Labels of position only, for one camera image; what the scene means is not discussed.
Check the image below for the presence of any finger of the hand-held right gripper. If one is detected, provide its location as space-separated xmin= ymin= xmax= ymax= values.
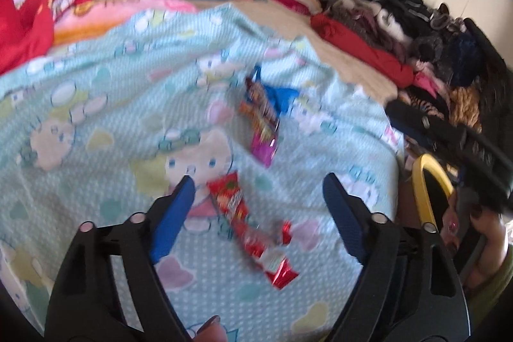
xmin=386 ymin=100 xmax=466 ymax=152

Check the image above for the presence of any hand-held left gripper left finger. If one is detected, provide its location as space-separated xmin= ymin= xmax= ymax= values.
xmin=44 ymin=174 xmax=197 ymax=342

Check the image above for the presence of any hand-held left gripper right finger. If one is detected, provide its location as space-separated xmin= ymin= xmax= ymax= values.
xmin=323 ymin=172 xmax=472 ymax=342

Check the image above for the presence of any small red foil wrapper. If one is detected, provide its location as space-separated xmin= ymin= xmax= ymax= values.
xmin=274 ymin=219 xmax=296 ymax=247

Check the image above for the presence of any long red snack wrapper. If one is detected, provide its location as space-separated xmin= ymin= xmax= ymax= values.
xmin=206 ymin=171 xmax=300 ymax=290

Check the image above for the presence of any person's right forearm green sleeve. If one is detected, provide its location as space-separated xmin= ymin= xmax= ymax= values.
xmin=461 ymin=254 xmax=513 ymax=327

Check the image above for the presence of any person's right hand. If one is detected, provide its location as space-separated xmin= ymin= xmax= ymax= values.
xmin=439 ymin=198 xmax=509 ymax=287

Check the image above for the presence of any person's left hand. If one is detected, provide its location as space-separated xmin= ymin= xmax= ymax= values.
xmin=194 ymin=315 xmax=226 ymax=342

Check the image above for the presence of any pile of clothes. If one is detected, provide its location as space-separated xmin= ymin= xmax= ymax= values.
xmin=310 ymin=0 xmax=513 ymax=166

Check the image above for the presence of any purple snack wrapper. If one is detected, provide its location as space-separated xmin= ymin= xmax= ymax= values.
xmin=250 ymin=127 xmax=280 ymax=169

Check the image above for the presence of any light blue cartoon blanket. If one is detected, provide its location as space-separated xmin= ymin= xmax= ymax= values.
xmin=0 ymin=3 xmax=406 ymax=342

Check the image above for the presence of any orange snack wrapper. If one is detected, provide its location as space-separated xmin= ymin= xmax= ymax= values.
xmin=239 ymin=99 xmax=282 ymax=138

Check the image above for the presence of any blue plastic bag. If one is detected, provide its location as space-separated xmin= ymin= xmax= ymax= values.
xmin=262 ymin=84 xmax=300 ymax=119

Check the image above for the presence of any brown snack wrapper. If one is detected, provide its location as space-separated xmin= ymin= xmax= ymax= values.
xmin=244 ymin=65 xmax=278 ymax=114

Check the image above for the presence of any beige bed sheet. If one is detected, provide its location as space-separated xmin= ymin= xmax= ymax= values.
xmin=100 ymin=0 xmax=401 ymax=102

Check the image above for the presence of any pink cartoon blanket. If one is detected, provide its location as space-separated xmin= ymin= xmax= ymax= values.
xmin=16 ymin=0 xmax=198 ymax=47

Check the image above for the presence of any red cloth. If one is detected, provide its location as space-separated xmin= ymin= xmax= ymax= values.
xmin=0 ymin=0 xmax=55 ymax=75

